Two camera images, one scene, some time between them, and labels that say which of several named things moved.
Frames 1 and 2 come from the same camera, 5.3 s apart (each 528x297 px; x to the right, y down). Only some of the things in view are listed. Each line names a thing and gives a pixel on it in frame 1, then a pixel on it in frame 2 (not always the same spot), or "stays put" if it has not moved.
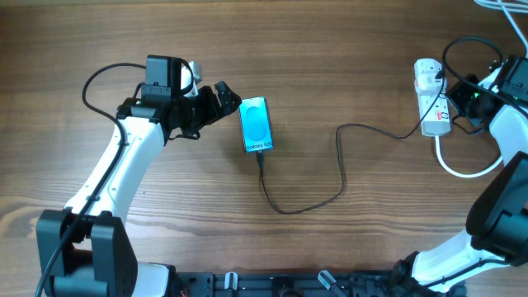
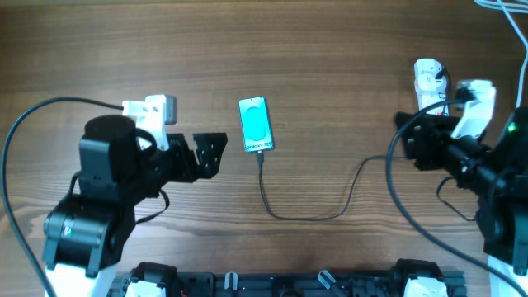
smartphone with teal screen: x=256 y=124 stays put
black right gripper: x=456 y=91 -> x=432 y=132
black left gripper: x=210 y=110 -> x=208 y=162
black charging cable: x=341 y=154 -> x=440 y=74
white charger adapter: x=427 y=82 stays put
